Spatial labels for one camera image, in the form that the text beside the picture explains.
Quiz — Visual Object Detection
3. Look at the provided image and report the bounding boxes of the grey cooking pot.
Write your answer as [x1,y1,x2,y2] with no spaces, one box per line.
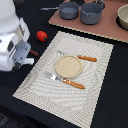
[80,0,105,25]

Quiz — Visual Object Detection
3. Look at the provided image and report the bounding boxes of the round beige plate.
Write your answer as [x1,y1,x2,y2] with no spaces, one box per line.
[55,55,83,78]

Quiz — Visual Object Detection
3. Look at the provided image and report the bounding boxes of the grey frying pan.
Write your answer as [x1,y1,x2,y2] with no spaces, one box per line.
[40,1,80,20]

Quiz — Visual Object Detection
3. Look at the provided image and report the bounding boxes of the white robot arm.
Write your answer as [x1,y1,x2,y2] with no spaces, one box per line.
[0,0,34,72]

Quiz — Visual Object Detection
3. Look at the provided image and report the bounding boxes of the wooden handled knife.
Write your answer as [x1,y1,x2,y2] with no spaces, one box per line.
[56,50,97,62]

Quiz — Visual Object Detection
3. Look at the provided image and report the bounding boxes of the beige bowl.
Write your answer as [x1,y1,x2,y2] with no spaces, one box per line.
[118,4,128,30]

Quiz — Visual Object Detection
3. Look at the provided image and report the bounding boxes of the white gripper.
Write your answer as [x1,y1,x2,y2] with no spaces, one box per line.
[0,19,34,71]

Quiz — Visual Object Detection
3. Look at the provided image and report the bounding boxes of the red tomato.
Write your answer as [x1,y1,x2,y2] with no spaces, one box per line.
[36,31,48,42]

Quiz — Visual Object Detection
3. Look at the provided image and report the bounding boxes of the beige woven placemat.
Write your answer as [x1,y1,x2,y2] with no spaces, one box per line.
[12,30,115,128]

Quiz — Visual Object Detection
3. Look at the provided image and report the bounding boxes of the brown sausage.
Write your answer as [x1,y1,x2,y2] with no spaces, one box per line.
[29,50,38,56]

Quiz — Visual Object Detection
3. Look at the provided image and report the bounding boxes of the pink brown board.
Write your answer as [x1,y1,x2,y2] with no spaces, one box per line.
[49,0,128,43]

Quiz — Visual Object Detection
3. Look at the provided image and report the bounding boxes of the wooden handled fork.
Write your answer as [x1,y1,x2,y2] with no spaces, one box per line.
[43,71,85,89]

